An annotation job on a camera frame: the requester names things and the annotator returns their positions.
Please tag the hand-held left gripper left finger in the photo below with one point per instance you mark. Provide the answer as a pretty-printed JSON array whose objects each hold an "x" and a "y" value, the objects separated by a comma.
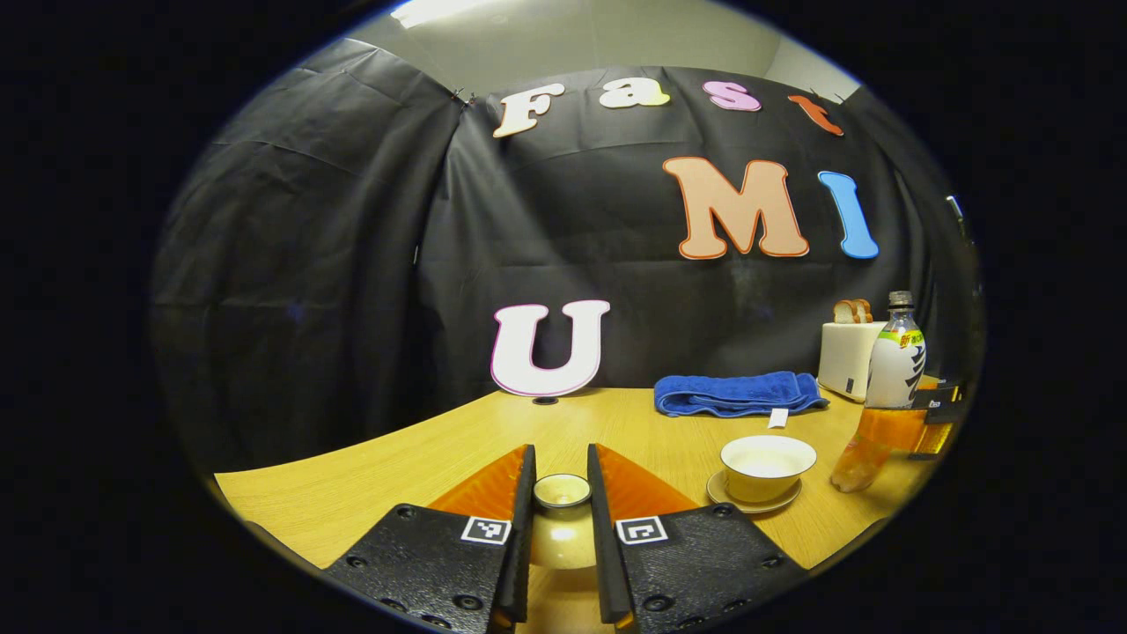
[{"x": 521, "y": 546}]

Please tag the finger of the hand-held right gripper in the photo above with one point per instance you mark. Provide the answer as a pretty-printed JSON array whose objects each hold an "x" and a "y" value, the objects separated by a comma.
[{"x": 938, "y": 407}]

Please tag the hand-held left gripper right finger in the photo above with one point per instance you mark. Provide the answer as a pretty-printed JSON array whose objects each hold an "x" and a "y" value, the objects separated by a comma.
[{"x": 603, "y": 546}]

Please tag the cream teacup lid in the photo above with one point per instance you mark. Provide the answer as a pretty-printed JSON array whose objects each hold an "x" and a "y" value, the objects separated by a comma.
[{"x": 562, "y": 537}]

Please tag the clear labelled water bottle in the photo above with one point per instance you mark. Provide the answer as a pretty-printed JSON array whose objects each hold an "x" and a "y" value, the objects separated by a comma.
[{"x": 894, "y": 370}]

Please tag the cream ceramic teacup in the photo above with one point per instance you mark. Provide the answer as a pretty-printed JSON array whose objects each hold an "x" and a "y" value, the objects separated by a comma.
[{"x": 766, "y": 480}]

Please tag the white toaster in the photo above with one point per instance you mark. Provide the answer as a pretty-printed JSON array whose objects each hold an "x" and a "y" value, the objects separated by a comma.
[{"x": 845, "y": 361}]

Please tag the toast bread slice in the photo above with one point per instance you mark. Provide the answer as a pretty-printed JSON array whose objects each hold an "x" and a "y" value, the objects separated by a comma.
[
  {"x": 844, "y": 312},
  {"x": 864, "y": 310}
]

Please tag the cream ceramic saucer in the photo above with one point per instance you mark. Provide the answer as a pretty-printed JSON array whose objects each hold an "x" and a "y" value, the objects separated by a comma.
[{"x": 731, "y": 497}]

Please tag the blue folded towel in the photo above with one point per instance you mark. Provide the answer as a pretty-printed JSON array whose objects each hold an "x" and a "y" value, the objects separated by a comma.
[{"x": 740, "y": 394}]

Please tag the black backdrop cloth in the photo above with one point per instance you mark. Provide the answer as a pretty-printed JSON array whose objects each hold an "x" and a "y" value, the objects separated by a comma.
[{"x": 572, "y": 238}]

